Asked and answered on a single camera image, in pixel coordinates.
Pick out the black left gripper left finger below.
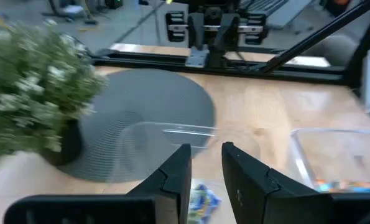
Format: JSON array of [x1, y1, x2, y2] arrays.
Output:
[[4, 143, 192, 224]]

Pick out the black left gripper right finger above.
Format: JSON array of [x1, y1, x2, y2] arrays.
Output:
[[221, 142, 370, 224]]

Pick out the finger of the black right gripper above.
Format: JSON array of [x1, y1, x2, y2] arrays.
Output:
[[187, 12, 206, 50], [215, 14, 240, 52]]

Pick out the orange blue granola bar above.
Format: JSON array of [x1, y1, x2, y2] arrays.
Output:
[[314, 179, 344, 193], [340, 179, 370, 193]]

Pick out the clear plastic bin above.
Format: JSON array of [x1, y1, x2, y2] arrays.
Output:
[[119, 121, 218, 187], [289, 128, 370, 193]]

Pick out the round grey placemat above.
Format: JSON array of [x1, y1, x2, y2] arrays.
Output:
[[57, 68, 217, 184]]

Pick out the potted plant white flowers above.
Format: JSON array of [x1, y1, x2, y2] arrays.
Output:
[[0, 18, 108, 166]]

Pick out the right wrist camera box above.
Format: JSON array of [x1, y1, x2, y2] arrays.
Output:
[[203, 4, 224, 24]]

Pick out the black metal rig frame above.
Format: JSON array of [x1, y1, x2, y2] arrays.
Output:
[[90, 0, 370, 91]]

